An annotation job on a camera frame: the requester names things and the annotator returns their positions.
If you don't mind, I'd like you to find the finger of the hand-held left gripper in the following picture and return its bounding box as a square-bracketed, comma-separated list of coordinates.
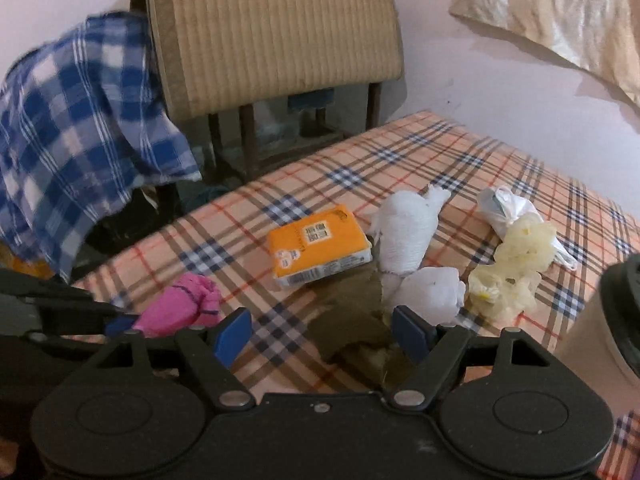
[27, 329, 132, 352]
[0, 267, 137, 337]

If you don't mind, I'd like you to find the pink sock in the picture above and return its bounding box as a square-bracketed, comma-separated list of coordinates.
[131, 274, 223, 339]

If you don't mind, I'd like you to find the orange tissue pack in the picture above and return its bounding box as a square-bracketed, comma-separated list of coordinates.
[266, 205, 374, 290]

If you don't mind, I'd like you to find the wooden chair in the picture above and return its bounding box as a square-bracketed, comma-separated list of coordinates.
[202, 74, 387, 183]

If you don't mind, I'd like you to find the blue checked cloth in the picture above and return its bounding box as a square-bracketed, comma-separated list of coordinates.
[0, 10, 203, 284]

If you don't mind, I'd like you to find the white plastic bag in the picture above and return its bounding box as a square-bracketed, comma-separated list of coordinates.
[476, 186, 581, 272]

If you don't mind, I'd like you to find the olive green cloth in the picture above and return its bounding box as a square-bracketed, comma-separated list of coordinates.
[306, 264, 419, 394]

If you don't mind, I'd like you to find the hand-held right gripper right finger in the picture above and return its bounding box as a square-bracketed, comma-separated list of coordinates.
[384, 305, 551, 409]

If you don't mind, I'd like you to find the beige container with black lid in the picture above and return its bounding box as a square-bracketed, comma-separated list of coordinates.
[555, 254, 640, 394]

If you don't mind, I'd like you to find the shiny gold cloth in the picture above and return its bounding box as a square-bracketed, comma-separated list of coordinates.
[448, 0, 640, 107]

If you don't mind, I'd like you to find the teal cloth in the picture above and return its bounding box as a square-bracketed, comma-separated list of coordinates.
[192, 184, 232, 204]

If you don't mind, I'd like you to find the orange cloth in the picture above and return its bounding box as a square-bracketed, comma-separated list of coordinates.
[0, 242, 56, 282]

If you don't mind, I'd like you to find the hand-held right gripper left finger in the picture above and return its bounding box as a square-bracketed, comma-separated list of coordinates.
[89, 307, 254, 409]

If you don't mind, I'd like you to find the woven straw mat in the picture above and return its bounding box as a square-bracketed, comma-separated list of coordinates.
[129, 0, 405, 122]

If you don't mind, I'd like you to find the white cloth ball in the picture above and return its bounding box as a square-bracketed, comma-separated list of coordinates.
[382, 266, 467, 329]

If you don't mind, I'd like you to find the white cloth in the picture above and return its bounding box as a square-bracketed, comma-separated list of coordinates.
[367, 185, 452, 277]

